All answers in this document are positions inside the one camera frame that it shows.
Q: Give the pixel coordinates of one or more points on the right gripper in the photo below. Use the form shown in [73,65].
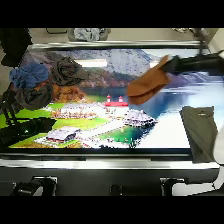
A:
[171,65]

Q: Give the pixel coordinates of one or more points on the orange shirt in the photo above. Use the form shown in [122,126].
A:
[146,85]

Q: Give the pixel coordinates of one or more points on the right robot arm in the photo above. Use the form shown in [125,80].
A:
[203,62]

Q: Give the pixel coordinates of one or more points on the folded grey shirt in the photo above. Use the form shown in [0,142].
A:
[200,133]

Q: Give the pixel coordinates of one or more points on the heap of clothes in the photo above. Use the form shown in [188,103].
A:
[87,34]

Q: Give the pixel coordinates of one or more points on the brown garment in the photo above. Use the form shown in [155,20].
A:
[68,71]

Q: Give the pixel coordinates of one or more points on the grey-brown garment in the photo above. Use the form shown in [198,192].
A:
[33,97]

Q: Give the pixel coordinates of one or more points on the blue garment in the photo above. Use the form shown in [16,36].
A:
[29,76]

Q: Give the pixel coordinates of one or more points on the silver frame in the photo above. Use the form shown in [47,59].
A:
[106,164]

